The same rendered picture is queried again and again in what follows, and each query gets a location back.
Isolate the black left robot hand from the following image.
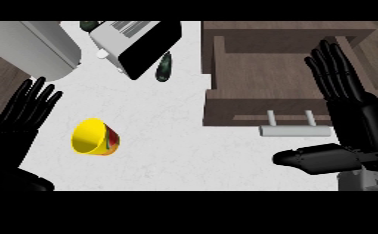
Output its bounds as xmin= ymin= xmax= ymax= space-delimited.
xmin=0 ymin=76 xmax=64 ymax=192

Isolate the white drawer handle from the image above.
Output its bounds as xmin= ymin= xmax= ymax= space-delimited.
xmin=258 ymin=109 xmax=330 ymax=137

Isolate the brown wooden cabinet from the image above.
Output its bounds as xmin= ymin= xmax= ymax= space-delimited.
xmin=200 ymin=21 xmax=378 ymax=92

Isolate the dark green zucchini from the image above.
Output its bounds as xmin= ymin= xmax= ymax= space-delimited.
xmin=153 ymin=50 xmax=174 ymax=83

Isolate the brown wooden drawer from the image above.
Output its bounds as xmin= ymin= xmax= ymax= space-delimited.
xmin=202 ymin=35 xmax=378 ymax=127

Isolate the dark green vegetable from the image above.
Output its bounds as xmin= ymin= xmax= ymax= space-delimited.
xmin=78 ymin=21 xmax=101 ymax=32

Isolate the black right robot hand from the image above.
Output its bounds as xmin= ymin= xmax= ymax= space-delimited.
xmin=271 ymin=39 xmax=378 ymax=176

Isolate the white toaster oven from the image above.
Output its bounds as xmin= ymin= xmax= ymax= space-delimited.
xmin=88 ymin=21 xmax=182 ymax=81

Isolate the yellow cup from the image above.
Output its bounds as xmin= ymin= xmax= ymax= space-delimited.
xmin=70 ymin=117 xmax=120 ymax=156

